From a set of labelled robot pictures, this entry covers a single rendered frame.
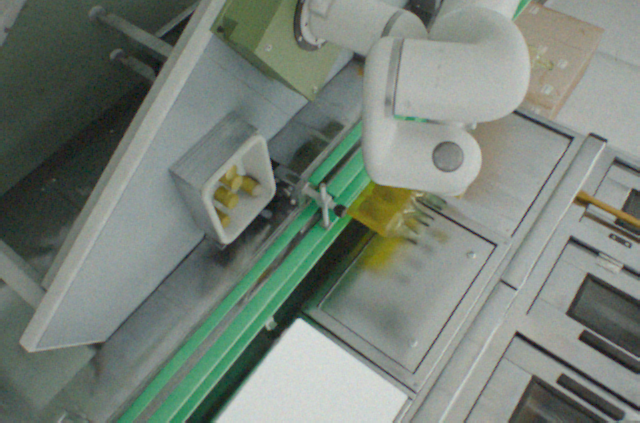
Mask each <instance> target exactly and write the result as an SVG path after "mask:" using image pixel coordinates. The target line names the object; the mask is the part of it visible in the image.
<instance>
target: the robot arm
mask: <svg viewBox="0 0 640 423"><path fill-rule="evenodd" d="M518 4H519V0H444V1H443V4H442V7H441V9H440V11H439V13H438V15H437V18H436V20H435V22H434V25H433V28H432V30H431V31H430V34H429V35H428V33H427V30H426V28H424V25H423V23H422V22H421V20H420V19H419V18H418V17H417V16H416V15H414V14H413V13H411V12H408V11H405V10H402V9H399V8H396V6H394V5H391V4H387V3H384V2H382V1H379V0H305V2H304V5H303V10H302V15H301V31H302V35H303V37H304V39H305V40H306V41H307V42H308V43H311V44H320V43H322V42H324V41H325V40H326V41H329V42H331V43H333V44H337V45H339V46H342V47H344V48H346V49H349V51H352V52H355V53H357V54H359V55H362V56H364V57H365V63H364V65H363V79H362V127H361V147H362V158H363V165H364V168H365V171H366V173H368V175H369V176H370V179H371V180H372V181H374V182H375V183H377V184H380V185H386V186H394V187H401V188H409V189H416V190H424V191H427V192H431V193H435V195H444V196H450V197H454V196H459V195H461V193H462V192H463V191H464V190H465V189H466V188H467V186H468V185H469V184H470V183H471V182H472V181H473V180H474V179H475V178H477V175H478V173H479V171H480V168H481V162H482V154H481V150H480V147H479V145H478V143H476V142H475V139H474V138H473V137H472V136H471V135H470V134H469V133H467V130H469V129H474V128H475V126H476V123H484V122H490V120H492V121H494V119H497V118H501V117H503V116H505V115H507V114H509V113H511V112H512V111H513V110H514V109H515V108H516V107H517V106H518V105H519V104H521V103H522V101H523V98H524V97H525V94H526V92H527V89H528V85H529V81H530V57H529V51H528V47H527V44H526V41H524V39H523V35H522V34H521V32H520V30H519V29H518V27H517V26H516V25H515V24H514V23H513V22H512V21H511V20H512V17H513V15H514V13H515V11H516V9H517V6H518ZM394 115H400V116H410V117H418V118H427V120H426V122H418V121H408V120H399V119H394Z"/></svg>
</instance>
